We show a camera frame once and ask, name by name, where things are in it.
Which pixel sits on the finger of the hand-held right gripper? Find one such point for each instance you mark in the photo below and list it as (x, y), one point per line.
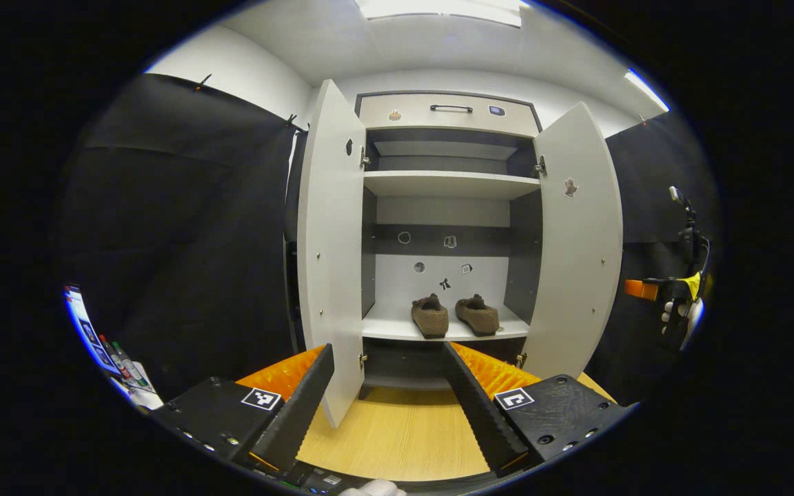
(659, 289)

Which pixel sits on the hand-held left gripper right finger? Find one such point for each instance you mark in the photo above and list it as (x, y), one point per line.
(480, 410)

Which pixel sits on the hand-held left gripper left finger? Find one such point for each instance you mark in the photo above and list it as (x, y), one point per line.
(300, 406)

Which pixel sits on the white cabinet door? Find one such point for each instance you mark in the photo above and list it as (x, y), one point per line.
(576, 275)
(331, 275)

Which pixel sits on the brown fuzzy shoe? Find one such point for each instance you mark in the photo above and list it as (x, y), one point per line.
(430, 318)
(478, 317)

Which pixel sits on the white shoe cabinet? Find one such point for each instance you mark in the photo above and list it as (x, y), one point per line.
(449, 184)

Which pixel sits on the beige cabinet drawer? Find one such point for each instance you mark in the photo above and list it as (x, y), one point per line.
(452, 122)

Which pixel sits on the black metal rack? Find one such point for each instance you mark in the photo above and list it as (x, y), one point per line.
(291, 289)

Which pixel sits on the narrow ceiling light panel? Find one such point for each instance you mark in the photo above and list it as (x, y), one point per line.
(645, 89)

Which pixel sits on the clear plastic bottle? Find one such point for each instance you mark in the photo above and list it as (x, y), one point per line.
(131, 368)

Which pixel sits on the black backdrop cloth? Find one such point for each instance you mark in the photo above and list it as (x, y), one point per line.
(183, 241)

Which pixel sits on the large ceiling light panel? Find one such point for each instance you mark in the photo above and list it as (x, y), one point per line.
(438, 10)

